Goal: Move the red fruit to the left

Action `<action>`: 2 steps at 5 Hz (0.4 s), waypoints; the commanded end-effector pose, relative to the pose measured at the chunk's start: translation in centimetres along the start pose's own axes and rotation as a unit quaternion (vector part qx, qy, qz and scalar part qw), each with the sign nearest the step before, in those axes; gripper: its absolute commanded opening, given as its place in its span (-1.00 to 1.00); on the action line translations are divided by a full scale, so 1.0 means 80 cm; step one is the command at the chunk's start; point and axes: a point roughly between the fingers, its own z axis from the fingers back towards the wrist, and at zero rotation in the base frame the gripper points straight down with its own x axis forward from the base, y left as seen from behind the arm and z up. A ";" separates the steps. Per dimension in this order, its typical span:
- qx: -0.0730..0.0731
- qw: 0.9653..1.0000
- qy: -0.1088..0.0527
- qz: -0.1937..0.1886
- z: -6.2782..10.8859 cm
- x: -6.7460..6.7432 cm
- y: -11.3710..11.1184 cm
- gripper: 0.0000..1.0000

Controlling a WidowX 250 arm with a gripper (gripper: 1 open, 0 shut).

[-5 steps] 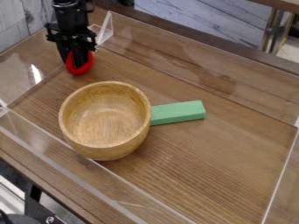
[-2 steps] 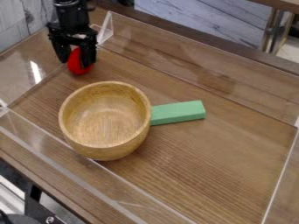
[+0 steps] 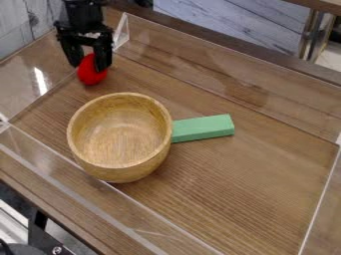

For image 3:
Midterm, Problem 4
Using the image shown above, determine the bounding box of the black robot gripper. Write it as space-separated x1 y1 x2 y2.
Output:
54 0 113 72

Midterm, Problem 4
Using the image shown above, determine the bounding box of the red felt strawberry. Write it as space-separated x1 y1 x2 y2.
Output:
78 53 109 86

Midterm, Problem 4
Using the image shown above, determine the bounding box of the wooden bowl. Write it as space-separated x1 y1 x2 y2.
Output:
67 92 172 183

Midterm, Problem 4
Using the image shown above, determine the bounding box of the green rectangular block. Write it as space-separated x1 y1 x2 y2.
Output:
172 115 234 143

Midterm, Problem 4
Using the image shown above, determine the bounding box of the black table leg clamp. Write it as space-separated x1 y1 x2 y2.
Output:
29 210 75 255

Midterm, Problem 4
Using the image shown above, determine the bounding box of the clear acrylic corner bracket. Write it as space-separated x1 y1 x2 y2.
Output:
113 14 130 51

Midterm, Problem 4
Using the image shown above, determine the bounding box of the wooden furniture frame background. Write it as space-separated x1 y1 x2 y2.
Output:
285 0 341 62

